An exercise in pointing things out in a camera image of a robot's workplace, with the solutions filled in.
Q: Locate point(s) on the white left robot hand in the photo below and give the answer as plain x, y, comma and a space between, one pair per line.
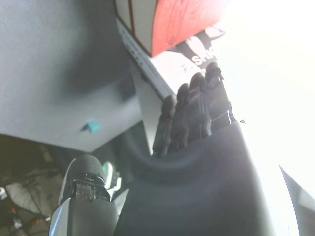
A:
197, 191

